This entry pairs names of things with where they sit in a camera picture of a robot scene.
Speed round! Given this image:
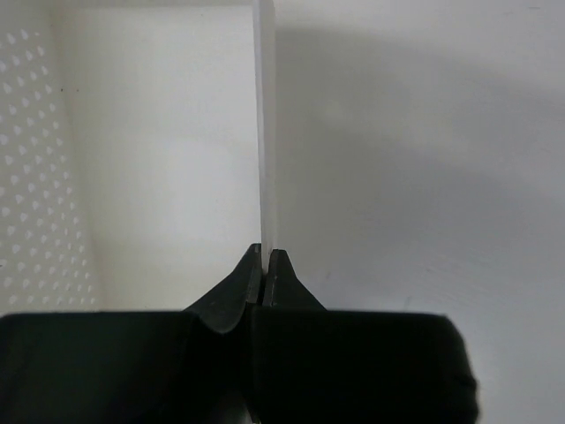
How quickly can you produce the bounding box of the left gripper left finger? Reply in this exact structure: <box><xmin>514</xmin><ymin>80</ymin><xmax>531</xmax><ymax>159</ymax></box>
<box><xmin>185</xmin><ymin>244</ymin><xmax>261</xmax><ymax>334</ymax></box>

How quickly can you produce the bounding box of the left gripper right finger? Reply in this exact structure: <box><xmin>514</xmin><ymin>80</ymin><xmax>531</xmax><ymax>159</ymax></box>
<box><xmin>261</xmin><ymin>249</ymin><xmax>325</xmax><ymax>311</ymax></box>

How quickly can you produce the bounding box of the white perforated plastic box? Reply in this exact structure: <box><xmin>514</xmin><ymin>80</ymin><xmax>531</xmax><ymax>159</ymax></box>
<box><xmin>1</xmin><ymin>1</ymin><xmax>275</xmax><ymax>314</ymax></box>

